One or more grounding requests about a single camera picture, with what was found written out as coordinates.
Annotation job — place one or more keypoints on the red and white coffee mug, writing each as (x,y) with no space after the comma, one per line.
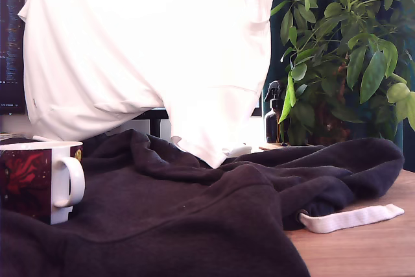
(27,179)

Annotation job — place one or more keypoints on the black computer monitor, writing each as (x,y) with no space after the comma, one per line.
(11,40)

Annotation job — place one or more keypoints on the black monitor stand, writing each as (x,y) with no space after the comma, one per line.
(155,118)

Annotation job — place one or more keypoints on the black hooded sweatshirt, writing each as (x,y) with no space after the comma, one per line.
(181,205)

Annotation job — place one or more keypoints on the green leafy houseplant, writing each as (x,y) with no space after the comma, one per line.
(350,63)

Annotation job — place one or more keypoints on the black spray bottle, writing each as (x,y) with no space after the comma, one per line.
(272,118)

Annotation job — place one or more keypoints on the white cloth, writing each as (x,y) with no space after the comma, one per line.
(146,46)

